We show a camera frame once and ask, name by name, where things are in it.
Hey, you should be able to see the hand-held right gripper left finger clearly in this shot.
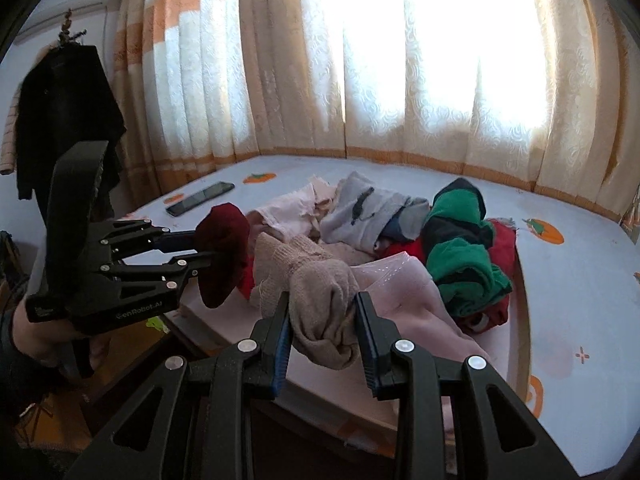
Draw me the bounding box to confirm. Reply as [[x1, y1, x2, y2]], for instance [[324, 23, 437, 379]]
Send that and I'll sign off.
[[65, 290, 293, 480]]

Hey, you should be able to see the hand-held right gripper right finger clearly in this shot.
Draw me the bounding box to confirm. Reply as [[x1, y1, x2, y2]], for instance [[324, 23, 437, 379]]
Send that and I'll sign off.
[[354, 291, 576, 480]]

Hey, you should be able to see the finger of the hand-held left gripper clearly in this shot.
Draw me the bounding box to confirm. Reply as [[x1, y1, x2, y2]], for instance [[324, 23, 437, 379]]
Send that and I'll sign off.
[[102, 219, 198, 256], [107, 254, 208, 288]]

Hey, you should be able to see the beige knitted sock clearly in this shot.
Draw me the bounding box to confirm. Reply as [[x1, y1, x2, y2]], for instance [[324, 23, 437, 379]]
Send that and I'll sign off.
[[250, 232, 362, 372]]

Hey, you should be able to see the maroon underwear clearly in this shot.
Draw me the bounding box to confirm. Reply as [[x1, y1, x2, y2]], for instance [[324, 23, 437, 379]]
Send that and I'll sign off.
[[194, 202, 251, 310]]

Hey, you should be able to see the red underwear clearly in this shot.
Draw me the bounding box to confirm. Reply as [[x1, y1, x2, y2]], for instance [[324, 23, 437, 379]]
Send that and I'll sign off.
[[236, 257, 258, 301]]

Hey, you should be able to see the bright red sock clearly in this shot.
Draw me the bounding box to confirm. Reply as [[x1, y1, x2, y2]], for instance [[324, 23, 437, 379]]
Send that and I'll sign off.
[[377, 240, 426, 263]]

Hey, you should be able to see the green and black sock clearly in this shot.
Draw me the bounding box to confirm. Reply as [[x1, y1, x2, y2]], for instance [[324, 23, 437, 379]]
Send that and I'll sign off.
[[422, 177, 513, 317]]

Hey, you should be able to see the grey sock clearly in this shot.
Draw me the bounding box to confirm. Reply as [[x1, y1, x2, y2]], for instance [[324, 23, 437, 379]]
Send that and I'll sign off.
[[319, 171, 431, 253]]

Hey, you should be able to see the shallow cardboard box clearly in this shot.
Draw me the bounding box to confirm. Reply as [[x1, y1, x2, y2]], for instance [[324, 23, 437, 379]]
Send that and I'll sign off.
[[165, 220, 533, 433]]

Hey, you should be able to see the pale pink underwear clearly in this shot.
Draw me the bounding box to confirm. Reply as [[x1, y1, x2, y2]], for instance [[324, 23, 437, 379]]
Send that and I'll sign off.
[[245, 175, 346, 241]]

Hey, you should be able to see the dark red sock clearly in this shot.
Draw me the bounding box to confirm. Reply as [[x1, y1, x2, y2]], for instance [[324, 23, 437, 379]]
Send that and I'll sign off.
[[452, 217, 518, 333]]

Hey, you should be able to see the person's left forearm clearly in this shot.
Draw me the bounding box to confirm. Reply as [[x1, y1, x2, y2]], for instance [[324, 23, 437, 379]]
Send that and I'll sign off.
[[0, 305, 56, 411]]

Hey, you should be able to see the person's left hand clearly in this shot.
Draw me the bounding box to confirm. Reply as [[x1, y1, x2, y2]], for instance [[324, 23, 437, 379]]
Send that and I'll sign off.
[[14, 310, 108, 368]]

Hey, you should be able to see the black smartphone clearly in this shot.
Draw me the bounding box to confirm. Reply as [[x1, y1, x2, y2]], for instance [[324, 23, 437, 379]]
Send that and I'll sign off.
[[166, 181, 235, 218]]

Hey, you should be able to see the dark grey cloth bundle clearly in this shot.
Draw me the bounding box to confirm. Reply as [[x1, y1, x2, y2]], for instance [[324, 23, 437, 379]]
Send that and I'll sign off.
[[0, 230, 23, 286]]

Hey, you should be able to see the dark wooden desk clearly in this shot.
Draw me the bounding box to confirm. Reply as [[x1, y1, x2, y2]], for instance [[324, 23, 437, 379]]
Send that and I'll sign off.
[[80, 320, 401, 480]]

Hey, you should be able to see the black coat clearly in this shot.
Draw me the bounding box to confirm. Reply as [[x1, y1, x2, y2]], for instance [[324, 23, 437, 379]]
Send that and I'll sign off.
[[16, 44, 127, 221]]

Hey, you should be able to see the beige puffer jacket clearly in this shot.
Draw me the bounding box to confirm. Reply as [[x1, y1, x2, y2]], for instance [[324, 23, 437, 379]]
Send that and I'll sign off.
[[0, 45, 51, 175]]

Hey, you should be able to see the white orange-printed table cover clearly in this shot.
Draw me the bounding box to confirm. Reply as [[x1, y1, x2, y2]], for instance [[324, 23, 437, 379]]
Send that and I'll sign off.
[[120, 154, 640, 478]]

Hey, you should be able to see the orange beige patterned curtain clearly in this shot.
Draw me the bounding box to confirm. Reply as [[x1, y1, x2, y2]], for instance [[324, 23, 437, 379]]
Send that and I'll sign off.
[[112, 0, 640, 221]]

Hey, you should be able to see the wooden coat stand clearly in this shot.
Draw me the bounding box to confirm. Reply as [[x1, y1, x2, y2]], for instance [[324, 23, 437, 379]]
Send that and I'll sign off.
[[59, 8, 83, 47]]

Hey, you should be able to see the white air conditioner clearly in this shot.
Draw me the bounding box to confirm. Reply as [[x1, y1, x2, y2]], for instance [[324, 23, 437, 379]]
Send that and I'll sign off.
[[15, 0, 115, 36]]

